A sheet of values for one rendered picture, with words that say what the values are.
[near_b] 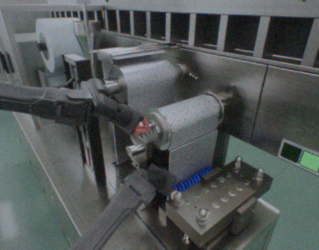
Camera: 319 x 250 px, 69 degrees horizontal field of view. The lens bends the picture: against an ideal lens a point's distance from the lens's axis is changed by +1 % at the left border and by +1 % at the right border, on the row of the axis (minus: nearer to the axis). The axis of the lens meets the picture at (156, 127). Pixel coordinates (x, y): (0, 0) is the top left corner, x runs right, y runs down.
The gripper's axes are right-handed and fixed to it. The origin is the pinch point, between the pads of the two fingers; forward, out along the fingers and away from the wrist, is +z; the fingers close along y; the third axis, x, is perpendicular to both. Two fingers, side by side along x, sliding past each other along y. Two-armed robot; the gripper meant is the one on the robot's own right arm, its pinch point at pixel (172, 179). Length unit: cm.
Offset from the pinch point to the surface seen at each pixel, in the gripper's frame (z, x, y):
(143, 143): -10.2, 7.7, -10.7
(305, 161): 12.1, 25.0, 32.7
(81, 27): -9, 42, -74
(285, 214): 165, -13, 36
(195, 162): 7.8, 8.5, 2.3
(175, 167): -2.5, 4.7, 0.3
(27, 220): 47, -108, -124
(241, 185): 15.8, 8.1, 18.5
